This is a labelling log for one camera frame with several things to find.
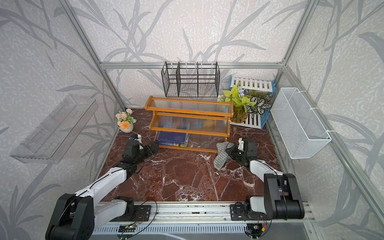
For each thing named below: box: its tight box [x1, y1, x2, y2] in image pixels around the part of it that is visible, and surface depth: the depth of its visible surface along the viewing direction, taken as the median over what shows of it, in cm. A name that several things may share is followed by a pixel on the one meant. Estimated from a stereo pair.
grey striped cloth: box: [213, 141, 235, 170], surface depth 88 cm
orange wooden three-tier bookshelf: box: [145, 95, 234, 153], surface depth 98 cm
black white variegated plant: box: [246, 91, 273, 119], surface depth 91 cm
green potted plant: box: [222, 83, 256, 123], surface depth 94 cm
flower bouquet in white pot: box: [115, 108, 137, 133], surface depth 101 cm
